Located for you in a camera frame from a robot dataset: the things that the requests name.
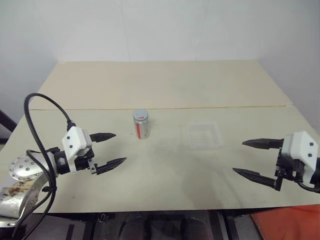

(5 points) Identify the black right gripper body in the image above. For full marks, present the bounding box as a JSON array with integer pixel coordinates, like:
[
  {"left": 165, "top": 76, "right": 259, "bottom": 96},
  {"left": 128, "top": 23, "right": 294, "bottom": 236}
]
[{"left": 274, "top": 137, "right": 305, "bottom": 183}]

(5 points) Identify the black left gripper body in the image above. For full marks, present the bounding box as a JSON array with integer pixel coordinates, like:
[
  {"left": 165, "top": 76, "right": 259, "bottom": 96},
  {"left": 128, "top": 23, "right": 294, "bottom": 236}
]
[{"left": 73, "top": 147, "right": 99, "bottom": 176}]

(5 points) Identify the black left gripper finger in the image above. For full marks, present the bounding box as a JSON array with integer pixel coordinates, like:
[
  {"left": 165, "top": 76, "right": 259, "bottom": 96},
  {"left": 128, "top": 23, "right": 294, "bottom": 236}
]
[
  {"left": 95, "top": 156, "right": 129, "bottom": 176},
  {"left": 89, "top": 132, "right": 118, "bottom": 144}
]

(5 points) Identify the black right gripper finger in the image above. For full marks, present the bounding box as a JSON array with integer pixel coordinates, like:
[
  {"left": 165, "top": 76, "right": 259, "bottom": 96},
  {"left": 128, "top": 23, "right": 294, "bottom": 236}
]
[
  {"left": 232, "top": 167, "right": 284, "bottom": 192},
  {"left": 241, "top": 137, "right": 283, "bottom": 151}
]

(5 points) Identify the silver red can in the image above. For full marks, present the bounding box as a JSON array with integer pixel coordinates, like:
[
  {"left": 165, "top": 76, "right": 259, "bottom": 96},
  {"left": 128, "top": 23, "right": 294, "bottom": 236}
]
[{"left": 133, "top": 117, "right": 150, "bottom": 141}]

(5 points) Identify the grey container lid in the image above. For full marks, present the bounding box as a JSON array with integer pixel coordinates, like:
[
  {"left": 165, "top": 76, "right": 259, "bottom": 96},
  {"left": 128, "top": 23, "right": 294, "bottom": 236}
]
[{"left": 132, "top": 108, "right": 149, "bottom": 121}]

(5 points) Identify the clear plastic tray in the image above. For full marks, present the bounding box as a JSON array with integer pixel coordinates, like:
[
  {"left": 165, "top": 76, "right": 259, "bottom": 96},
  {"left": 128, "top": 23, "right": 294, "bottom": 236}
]
[{"left": 185, "top": 121, "right": 224, "bottom": 150}]

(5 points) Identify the orange sheet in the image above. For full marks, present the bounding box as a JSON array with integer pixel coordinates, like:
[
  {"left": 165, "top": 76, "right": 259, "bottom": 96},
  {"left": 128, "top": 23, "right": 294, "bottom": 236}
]
[{"left": 250, "top": 203, "right": 320, "bottom": 240}]

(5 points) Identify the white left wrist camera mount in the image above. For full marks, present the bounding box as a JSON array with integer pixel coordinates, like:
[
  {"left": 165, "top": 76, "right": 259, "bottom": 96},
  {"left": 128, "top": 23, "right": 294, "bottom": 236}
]
[{"left": 61, "top": 126, "right": 94, "bottom": 174}]

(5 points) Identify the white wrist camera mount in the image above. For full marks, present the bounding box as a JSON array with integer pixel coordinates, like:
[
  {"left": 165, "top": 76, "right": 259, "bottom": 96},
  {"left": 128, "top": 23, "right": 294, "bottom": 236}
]
[
  {"left": 284, "top": 130, "right": 319, "bottom": 186},
  {"left": 61, "top": 126, "right": 94, "bottom": 174}
]

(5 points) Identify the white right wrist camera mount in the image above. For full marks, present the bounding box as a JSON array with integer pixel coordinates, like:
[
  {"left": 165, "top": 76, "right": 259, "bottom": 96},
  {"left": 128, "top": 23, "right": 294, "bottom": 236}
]
[{"left": 284, "top": 130, "right": 319, "bottom": 186}]

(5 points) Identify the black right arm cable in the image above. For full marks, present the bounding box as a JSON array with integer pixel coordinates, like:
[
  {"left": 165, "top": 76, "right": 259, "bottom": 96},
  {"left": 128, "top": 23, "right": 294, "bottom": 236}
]
[{"left": 296, "top": 179, "right": 320, "bottom": 194}]

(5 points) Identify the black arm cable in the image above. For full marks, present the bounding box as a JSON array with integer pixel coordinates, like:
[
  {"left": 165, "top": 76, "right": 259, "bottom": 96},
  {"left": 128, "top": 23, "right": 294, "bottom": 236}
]
[
  {"left": 11, "top": 92, "right": 77, "bottom": 240},
  {"left": 296, "top": 179, "right": 320, "bottom": 194}
]

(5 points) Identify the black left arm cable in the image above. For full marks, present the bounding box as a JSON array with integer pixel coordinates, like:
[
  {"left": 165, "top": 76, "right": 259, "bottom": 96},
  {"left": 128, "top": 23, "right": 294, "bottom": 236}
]
[{"left": 11, "top": 92, "right": 77, "bottom": 240}]

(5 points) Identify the black metal table frame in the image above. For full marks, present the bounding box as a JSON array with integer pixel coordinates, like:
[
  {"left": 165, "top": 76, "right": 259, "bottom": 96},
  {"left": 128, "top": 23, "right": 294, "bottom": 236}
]
[{"left": 14, "top": 209, "right": 262, "bottom": 240}]

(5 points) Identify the black slanted frame bar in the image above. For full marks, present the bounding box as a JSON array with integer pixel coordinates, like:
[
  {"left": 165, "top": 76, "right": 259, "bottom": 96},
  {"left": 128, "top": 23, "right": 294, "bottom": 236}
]
[{"left": 0, "top": 109, "right": 19, "bottom": 145}]

